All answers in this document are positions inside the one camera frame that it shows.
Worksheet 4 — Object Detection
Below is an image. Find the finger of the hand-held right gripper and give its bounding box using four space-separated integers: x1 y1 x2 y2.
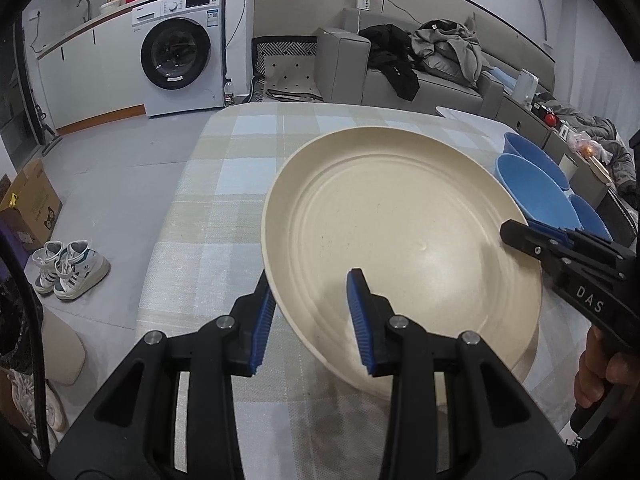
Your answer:
528 219 637 262
500 219 627 281

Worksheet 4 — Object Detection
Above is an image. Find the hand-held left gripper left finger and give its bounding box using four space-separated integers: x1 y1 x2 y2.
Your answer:
47 267 278 480

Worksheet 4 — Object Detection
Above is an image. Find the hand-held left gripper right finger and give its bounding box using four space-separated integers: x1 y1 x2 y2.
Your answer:
346 268 576 480

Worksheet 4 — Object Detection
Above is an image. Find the blue bowl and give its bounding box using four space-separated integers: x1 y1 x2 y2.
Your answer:
570 194 615 243
495 154 583 233
502 132 571 191

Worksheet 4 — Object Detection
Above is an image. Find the cream plate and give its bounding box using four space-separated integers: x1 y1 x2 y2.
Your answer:
260 127 544 402

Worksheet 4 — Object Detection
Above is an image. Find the person's right hand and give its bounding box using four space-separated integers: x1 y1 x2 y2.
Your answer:
575 327 640 411

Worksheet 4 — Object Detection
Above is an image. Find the grey side cabinet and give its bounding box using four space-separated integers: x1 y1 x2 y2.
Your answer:
500 94 621 211

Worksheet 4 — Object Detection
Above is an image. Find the checked tablecloth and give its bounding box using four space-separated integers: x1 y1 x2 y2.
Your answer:
135 102 621 480

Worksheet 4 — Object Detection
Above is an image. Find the light blue cloth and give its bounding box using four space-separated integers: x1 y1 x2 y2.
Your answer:
487 67 516 92

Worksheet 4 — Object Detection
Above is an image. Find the white sneaker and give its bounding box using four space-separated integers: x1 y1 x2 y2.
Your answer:
52 240 111 301
32 241 68 295

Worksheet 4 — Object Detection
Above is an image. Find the grey clothes pile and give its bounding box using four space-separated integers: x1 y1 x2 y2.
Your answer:
411 19 493 86

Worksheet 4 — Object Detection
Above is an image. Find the black jacket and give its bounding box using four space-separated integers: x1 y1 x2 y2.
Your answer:
359 24 421 102

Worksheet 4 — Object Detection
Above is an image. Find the grey sofa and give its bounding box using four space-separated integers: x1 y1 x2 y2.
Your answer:
315 7 556 111

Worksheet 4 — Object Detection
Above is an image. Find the cardboard box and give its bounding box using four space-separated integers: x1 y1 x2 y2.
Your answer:
0 159 63 251

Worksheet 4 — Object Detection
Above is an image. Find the white washing machine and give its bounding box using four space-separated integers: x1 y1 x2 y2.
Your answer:
131 0 227 118

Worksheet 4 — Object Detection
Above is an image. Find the white base cabinet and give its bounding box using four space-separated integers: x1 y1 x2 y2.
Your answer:
35 10 148 133

